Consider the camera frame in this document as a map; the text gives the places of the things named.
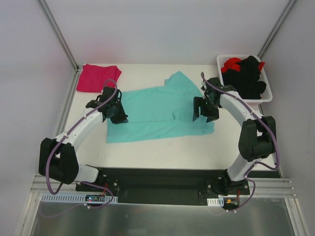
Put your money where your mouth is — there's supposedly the left aluminium frame post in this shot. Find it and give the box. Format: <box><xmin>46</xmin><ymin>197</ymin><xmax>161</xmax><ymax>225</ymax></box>
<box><xmin>36</xmin><ymin>0</ymin><xmax>79</xmax><ymax>72</ymax></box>

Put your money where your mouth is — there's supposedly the aluminium frame post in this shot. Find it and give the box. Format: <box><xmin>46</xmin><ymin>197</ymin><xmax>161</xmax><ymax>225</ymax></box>
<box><xmin>36</xmin><ymin>0</ymin><xmax>79</xmax><ymax>72</ymax></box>
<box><xmin>257</xmin><ymin>0</ymin><xmax>298</xmax><ymax>58</ymax></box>

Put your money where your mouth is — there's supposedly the left grey cable duct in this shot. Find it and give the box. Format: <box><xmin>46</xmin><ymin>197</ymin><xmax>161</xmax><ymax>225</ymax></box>
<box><xmin>41</xmin><ymin>193</ymin><xmax>118</xmax><ymax>204</ymax></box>

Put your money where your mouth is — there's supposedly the red t shirt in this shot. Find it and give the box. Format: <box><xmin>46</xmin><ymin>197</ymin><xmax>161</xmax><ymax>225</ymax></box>
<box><xmin>220</xmin><ymin>57</ymin><xmax>266</xmax><ymax>73</ymax></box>

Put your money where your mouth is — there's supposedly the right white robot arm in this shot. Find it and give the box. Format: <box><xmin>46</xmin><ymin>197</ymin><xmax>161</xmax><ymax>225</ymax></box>
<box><xmin>192</xmin><ymin>77</ymin><xmax>280</xmax><ymax>196</ymax></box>

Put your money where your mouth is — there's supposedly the teal t shirt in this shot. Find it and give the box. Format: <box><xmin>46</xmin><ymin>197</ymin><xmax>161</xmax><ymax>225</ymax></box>
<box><xmin>107</xmin><ymin>71</ymin><xmax>215</xmax><ymax>143</ymax></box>

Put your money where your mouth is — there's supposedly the right grey cable duct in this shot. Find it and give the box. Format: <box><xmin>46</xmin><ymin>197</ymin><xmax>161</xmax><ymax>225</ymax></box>
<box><xmin>207</xmin><ymin>197</ymin><xmax>224</xmax><ymax>207</ymax></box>

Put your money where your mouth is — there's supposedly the black t shirt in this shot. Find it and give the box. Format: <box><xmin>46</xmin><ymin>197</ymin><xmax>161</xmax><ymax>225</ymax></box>
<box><xmin>222</xmin><ymin>56</ymin><xmax>267</xmax><ymax>100</ymax></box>

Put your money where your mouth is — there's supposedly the folded pink t shirt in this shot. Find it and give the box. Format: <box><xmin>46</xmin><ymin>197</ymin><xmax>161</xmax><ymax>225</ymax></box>
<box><xmin>76</xmin><ymin>64</ymin><xmax>122</xmax><ymax>93</ymax></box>

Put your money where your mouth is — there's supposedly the aluminium front rail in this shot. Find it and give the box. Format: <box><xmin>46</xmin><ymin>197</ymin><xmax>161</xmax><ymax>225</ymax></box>
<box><xmin>30</xmin><ymin>173</ymin><xmax>82</xmax><ymax>196</ymax></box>

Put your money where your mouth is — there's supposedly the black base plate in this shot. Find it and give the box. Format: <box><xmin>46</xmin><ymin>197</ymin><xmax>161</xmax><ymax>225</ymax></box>
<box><xmin>75</xmin><ymin>167</ymin><xmax>251</xmax><ymax>205</ymax></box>

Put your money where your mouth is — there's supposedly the grey cable duct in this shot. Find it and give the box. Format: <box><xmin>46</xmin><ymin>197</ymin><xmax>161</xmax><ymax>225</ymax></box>
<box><xmin>207</xmin><ymin>197</ymin><xmax>224</xmax><ymax>207</ymax></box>
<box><xmin>41</xmin><ymin>193</ymin><xmax>118</xmax><ymax>204</ymax></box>

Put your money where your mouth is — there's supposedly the right aluminium frame post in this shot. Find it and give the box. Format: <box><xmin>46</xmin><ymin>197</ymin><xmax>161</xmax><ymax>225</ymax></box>
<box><xmin>257</xmin><ymin>0</ymin><xmax>298</xmax><ymax>58</ymax></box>

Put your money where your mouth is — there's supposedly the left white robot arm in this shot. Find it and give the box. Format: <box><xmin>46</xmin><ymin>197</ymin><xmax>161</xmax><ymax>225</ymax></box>
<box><xmin>38</xmin><ymin>87</ymin><xmax>128</xmax><ymax>191</ymax></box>

